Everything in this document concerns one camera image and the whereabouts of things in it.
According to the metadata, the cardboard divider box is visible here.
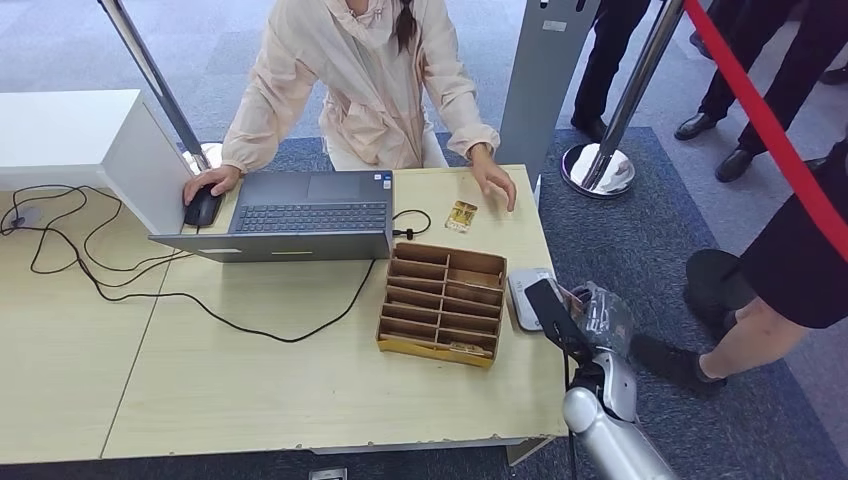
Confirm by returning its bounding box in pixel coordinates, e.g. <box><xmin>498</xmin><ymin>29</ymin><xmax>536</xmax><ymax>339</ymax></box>
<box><xmin>375</xmin><ymin>241</ymin><xmax>509</xmax><ymax>370</ymax></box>

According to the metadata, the grey metal kiosk column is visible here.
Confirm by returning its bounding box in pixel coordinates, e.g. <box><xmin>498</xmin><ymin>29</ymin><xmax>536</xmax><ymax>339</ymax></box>
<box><xmin>495</xmin><ymin>0</ymin><xmax>603</xmax><ymax>193</ymax></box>

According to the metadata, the black mouse cable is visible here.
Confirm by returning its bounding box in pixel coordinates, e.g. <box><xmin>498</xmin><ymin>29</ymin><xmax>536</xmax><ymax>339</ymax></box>
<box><xmin>0</xmin><ymin>184</ymin><xmax>203</xmax><ymax>291</ymax></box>

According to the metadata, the black computer mouse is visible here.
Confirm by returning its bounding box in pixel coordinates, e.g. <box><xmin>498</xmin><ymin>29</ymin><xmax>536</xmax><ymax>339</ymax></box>
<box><xmin>183</xmin><ymin>183</ymin><xmax>225</xmax><ymax>229</ymax></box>

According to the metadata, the grey white card reader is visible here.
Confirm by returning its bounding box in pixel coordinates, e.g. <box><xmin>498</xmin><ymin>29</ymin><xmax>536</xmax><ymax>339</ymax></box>
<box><xmin>506</xmin><ymin>267</ymin><xmax>564</xmax><ymax>333</ymax></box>

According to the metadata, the person's right hand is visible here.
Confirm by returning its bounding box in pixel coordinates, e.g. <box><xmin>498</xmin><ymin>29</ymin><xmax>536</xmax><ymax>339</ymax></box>
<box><xmin>182</xmin><ymin>164</ymin><xmax>242</xmax><ymax>207</ymax></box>

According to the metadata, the chrome stanchion post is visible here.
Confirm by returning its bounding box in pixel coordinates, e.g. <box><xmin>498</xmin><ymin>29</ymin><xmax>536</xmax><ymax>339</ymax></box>
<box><xmin>97</xmin><ymin>0</ymin><xmax>228</xmax><ymax>178</ymax></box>
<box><xmin>560</xmin><ymin>0</ymin><xmax>687</xmax><ymax>201</ymax></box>

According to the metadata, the short looped black cable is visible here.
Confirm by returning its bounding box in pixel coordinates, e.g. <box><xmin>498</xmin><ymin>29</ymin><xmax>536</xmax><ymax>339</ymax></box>
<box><xmin>392</xmin><ymin>209</ymin><xmax>433</xmax><ymax>242</ymax></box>

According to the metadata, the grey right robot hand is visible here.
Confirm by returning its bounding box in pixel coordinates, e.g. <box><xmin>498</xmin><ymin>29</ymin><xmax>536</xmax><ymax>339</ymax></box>
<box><xmin>561</xmin><ymin>281</ymin><xmax>639</xmax><ymax>362</ymax></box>

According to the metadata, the yellow brown ID card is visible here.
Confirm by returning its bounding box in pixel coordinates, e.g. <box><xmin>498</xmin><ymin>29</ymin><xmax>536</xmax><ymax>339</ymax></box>
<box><xmin>444</xmin><ymin>199</ymin><xmax>480</xmax><ymax>234</ymax></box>

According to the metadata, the wrist camera with black bracket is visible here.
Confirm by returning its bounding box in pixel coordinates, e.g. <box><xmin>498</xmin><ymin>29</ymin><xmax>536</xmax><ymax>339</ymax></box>
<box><xmin>523</xmin><ymin>278</ymin><xmax>594</xmax><ymax>366</ymax></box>

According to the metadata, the long black cable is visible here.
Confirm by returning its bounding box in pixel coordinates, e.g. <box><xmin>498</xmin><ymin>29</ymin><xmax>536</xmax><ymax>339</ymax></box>
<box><xmin>0</xmin><ymin>184</ymin><xmax>379</xmax><ymax>344</ymax></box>

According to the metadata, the clear plastic film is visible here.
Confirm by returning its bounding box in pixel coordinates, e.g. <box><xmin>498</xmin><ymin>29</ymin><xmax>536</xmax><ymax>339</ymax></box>
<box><xmin>559</xmin><ymin>281</ymin><xmax>639</xmax><ymax>359</ymax></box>

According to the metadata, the red barrier rope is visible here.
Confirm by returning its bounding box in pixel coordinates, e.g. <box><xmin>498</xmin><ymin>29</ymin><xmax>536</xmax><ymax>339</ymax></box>
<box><xmin>682</xmin><ymin>0</ymin><xmax>848</xmax><ymax>265</ymax></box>

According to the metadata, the grey laptop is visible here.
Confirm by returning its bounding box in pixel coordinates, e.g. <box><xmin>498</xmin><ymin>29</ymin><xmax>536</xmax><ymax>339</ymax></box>
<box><xmin>148</xmin><ymin>170</ymin><xmax>396</xmax><ymax>264</ymax></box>

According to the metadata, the grey round cable grommet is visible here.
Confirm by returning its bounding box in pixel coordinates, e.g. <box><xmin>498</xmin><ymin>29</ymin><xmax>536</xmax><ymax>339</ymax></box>
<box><xmin>7</xmin><ymin>203</ymin><xmax>42</xmax><ymax>231</ymax></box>

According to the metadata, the person's left hand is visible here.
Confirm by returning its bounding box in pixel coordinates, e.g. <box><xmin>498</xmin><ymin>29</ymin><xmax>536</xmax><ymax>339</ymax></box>
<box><xmin>468</xmin><ymin>143</ymin><xmax>518</xmax><ymax>214</ymax></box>

